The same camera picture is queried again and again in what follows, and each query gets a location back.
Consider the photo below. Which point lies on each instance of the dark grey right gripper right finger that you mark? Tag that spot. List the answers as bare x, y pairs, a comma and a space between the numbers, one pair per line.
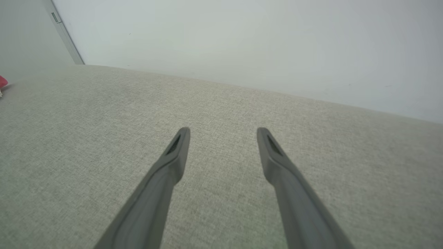
297, 207

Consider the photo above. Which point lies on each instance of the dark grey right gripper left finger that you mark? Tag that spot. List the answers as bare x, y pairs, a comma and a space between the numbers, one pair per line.
162, 193

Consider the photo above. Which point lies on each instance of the red garment with white trim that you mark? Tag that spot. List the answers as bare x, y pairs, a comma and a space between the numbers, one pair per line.
2, 83

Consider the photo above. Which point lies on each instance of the grey fabric sofa cushion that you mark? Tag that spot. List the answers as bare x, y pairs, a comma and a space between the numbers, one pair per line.
104, 138

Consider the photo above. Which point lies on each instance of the grey metal bar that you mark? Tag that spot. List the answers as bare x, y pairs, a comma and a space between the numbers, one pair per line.
65, 36

